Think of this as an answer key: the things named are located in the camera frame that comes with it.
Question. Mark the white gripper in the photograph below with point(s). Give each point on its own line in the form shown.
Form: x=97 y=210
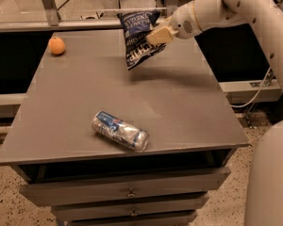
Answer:
x=183 y=22

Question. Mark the blue chip bag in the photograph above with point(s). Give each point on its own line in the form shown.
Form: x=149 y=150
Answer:
x=136 y=26

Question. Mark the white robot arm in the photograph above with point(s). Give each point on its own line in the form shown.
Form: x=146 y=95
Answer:
x=264 y=200

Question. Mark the silver blue redbull can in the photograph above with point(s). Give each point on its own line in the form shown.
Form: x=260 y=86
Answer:
x=119 y=131

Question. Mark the orange fruit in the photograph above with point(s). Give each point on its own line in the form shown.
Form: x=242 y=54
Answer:
x=56 y=46

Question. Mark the grey metal railing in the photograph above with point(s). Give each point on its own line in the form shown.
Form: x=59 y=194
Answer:
x=55 y=15

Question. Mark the grey middle drawer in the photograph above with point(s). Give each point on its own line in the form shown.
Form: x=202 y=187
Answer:
x=131 y=208

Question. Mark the grey drawer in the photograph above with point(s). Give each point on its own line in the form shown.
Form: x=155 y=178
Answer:
x=125 y=187
x=158 y=219
x=131 y=208

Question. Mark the grey bottom drawer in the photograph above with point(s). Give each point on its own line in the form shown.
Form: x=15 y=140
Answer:
x=158 y=219

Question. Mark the grey top drawer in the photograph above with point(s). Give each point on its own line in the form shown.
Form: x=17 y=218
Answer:
x=125 y=187

